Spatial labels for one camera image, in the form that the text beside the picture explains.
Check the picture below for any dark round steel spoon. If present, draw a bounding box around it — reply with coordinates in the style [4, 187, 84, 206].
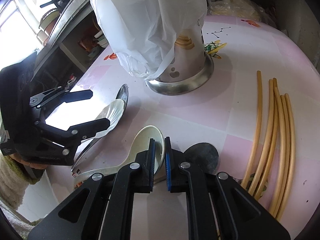
[170, 142, 220, 174]

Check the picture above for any cream ceramic soup spoon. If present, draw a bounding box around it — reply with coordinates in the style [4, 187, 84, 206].
[72, 125, 166, 189]

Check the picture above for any white scalloped ceramic spoon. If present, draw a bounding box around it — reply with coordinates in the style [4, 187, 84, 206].
[94, 99, 125, 139]

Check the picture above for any long steel spoon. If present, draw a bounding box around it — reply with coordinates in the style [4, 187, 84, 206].
[71, 83, 130, 172]

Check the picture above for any bamboo chopstick three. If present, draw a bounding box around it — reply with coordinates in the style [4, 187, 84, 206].
[254, 78, 277, 199]

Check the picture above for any bamboo chopstick four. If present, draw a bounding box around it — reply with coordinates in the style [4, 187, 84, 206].
[269, 86, 286, 217]

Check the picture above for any bamboo chopstick two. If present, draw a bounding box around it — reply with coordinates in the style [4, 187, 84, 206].
[248, 79, 274, 196]

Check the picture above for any bamboo chopstick five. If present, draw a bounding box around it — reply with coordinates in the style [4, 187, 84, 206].
[273, 95, 290, 219]

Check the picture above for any bamboo chopstick six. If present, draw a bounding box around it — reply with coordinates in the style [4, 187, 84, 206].
[276, 93, 296, 221]

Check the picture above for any bamboo chopstick one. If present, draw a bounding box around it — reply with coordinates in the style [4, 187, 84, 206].
[241, 70, 263, 189]

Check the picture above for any grey kitchen counter shelf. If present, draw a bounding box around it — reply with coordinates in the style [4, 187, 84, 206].
[31, 0, 103, 90]

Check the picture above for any left hand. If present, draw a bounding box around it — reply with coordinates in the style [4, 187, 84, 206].
[9, 153, 48, 170]

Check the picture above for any steel utensil holder canister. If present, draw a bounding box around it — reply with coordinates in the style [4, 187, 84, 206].
[146, 20, 214, 95]

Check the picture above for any white plastic bag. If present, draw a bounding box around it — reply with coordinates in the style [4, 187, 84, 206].
[90, 0, 207, 80]

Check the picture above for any bag of yellow food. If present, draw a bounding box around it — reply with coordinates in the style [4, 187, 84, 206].
[207, 0, 265, 21]

